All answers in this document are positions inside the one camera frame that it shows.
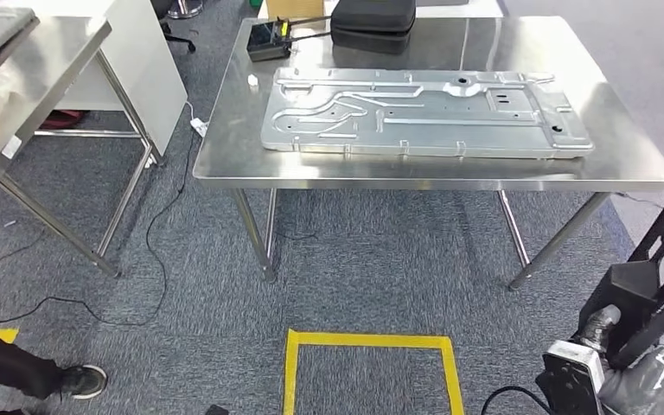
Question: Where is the brown cardboard box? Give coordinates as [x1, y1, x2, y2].
[265, 0, 326, 20]

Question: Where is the stamped sheet metal panel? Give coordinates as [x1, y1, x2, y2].
[260, 67, 595, 160]

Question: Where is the black sneaker white sole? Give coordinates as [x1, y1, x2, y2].
[60, 364, 109, 400]

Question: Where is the white cabinet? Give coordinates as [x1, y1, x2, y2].
[16, 0, 188, 158]

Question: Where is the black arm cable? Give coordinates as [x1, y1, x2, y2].
[481, 386, 553, 415]

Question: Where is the small steel table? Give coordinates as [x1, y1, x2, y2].
[0, 14, 164, 280]

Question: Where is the red object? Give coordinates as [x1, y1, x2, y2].
[40, 110, 86, 131]

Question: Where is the chrome stanchion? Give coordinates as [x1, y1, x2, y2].
[167, 0, 204, 19]

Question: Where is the black remote controller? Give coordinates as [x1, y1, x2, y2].
[246, 16, 333, 63]

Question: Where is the steel workbench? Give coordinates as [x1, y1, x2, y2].
[192, 15, 664, 292]

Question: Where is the black plastic plate frame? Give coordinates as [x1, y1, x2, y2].
[575, 143, 664, 371]

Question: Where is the white table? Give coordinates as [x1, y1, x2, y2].
[257, 0, 505, 19]

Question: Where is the black zipped case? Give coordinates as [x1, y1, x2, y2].
[329, 0, 418, 57]

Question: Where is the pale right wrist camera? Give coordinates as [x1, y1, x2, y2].
[535, 341, 606, 415]

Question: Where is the black floor cable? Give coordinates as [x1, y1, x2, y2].
[0, 131, 197, 329]

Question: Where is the person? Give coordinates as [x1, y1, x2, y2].
[0, 320, 109, 415]

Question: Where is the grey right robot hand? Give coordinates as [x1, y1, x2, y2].
[575, 304, 664, 415]

